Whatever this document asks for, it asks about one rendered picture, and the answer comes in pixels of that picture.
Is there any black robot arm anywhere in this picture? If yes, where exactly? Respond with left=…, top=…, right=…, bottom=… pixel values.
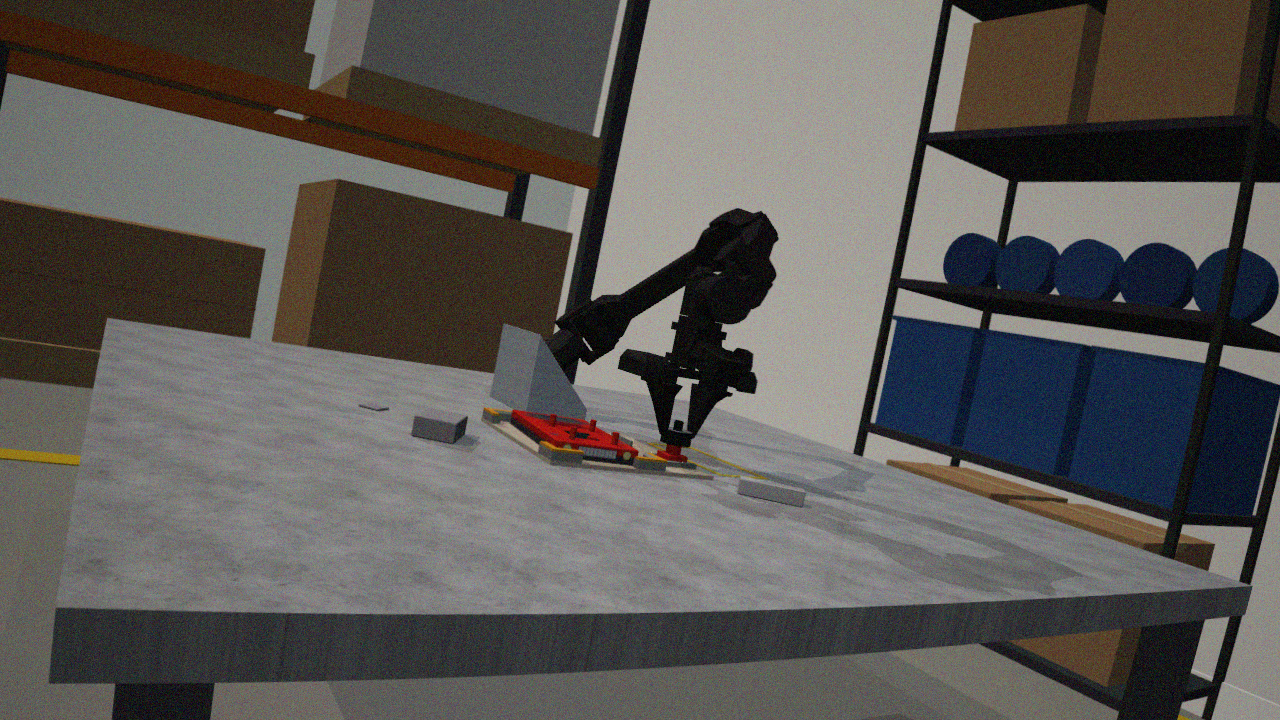
left=544, top=208, right=780, bottom=386

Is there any black wheel with grey hub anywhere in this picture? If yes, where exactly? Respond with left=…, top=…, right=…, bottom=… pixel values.
left=660, top=427, right=692, bottom=447

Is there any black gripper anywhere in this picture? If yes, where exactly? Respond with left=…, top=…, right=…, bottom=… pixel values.
left=618, top=315, right=758, bottom=439

